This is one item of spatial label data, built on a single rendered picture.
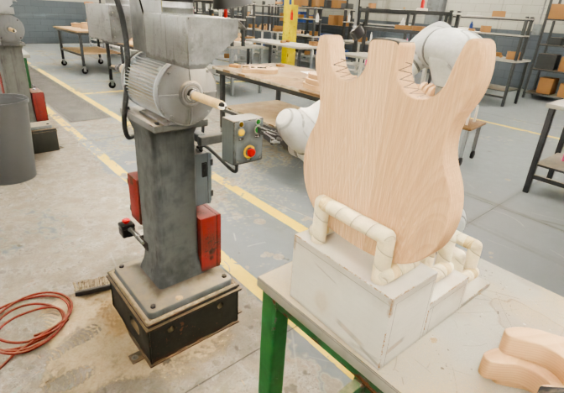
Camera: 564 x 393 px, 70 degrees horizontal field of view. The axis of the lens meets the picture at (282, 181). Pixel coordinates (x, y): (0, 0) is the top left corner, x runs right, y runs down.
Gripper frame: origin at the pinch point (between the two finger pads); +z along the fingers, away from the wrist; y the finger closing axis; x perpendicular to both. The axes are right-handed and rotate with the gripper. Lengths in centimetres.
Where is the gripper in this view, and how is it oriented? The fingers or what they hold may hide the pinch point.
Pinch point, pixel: (263, 131)
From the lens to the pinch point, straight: 175.3
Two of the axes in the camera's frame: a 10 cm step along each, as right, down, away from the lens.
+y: 7.6, -2.2, 6.1
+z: -6.5, -3.3, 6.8
